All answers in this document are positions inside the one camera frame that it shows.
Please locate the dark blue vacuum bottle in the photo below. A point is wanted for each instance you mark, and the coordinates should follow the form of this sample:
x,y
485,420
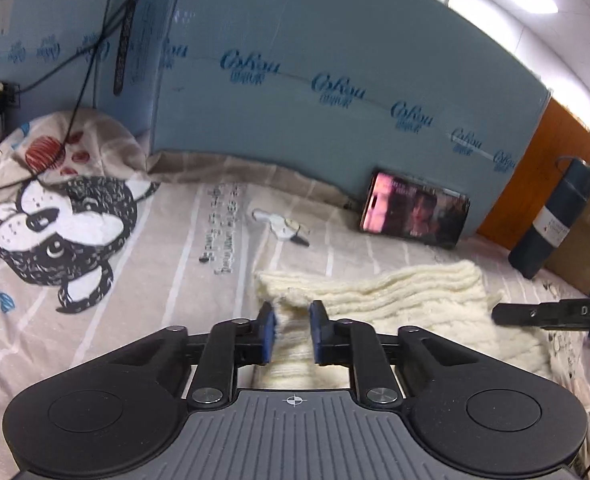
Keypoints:
x,y
554,220

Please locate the light blue printed board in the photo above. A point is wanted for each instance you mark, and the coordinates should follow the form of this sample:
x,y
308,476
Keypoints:
x,y
338,88

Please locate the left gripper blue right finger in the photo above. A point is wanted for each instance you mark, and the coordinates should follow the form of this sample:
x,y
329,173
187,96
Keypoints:
x,y
367,355

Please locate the smartphone playing video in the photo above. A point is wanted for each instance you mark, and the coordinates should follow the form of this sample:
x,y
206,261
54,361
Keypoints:
x,y
412,209

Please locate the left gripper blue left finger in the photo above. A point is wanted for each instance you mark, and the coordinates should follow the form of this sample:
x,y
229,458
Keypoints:
x,y
229,346

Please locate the blue board left panel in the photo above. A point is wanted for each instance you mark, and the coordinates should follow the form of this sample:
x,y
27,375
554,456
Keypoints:
x,y
113,56

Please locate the orange cardboard board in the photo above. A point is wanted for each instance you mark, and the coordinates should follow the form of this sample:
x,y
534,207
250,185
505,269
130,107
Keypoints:
x,y
559,135

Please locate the cream knitted sweater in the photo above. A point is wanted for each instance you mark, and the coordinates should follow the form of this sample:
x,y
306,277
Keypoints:
x,y
449,300

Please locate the striped cartoon bed sheet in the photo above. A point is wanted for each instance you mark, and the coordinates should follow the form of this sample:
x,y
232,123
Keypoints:
x,y
201,239

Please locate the raccoon print pillow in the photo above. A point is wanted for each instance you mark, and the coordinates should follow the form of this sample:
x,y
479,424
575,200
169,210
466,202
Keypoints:
x,y
60,230

